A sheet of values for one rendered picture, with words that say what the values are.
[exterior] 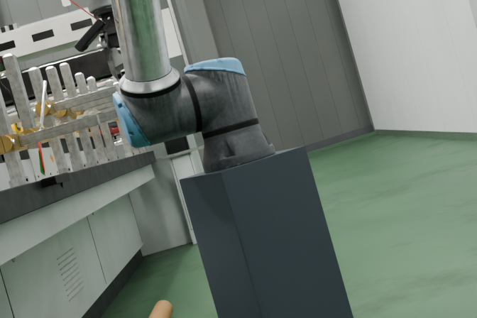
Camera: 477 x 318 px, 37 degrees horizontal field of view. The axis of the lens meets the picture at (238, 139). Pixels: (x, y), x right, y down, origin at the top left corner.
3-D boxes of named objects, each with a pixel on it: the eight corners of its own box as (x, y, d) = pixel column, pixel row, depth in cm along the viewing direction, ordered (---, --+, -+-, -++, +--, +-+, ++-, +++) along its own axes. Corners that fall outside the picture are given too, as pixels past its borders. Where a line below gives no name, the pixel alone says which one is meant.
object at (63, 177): (76, 184, 235) (72, 170, 235) (58, 189, 213) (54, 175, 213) (62, 187, 235) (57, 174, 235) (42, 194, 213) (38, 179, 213)
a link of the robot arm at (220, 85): (265, 116, 177) (246, 47, 177) (201, 133, 172) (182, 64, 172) (248, 121, 192) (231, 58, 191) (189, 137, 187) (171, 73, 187)
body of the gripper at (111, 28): (129, 43, 210) (118, 3, 209) (101, 51, 210) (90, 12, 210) (133, 46, 217) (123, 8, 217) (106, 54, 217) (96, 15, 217)
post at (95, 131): (111, 170, 333) (82, 72, 333) (109, 170, 330) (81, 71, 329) (103, 172, 333) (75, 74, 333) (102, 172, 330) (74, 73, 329)
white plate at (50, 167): (60, 174, 242) (52, 146, 241) (37, 180, 216) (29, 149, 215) (58, 175, 242) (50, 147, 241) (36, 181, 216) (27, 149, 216)
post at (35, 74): (75, 193, 259) (39, 67, 258) (73, 194, 255) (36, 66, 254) (66, 196, 259) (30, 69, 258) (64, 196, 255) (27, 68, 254)
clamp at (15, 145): (30, 148, 215) (25, 132, 215) (15, 150, 202) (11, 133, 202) (11, 153, 216) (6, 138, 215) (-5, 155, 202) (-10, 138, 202)
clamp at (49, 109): (61, 113, 265) (57, 101, 265) (52, 113, 252) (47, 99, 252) (45, 118, 265) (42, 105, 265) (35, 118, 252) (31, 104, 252)
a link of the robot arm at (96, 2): (82, -3, 209) (89, 3, 219) (86, 13, 209) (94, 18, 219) (111, -12, 209) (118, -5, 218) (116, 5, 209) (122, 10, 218)
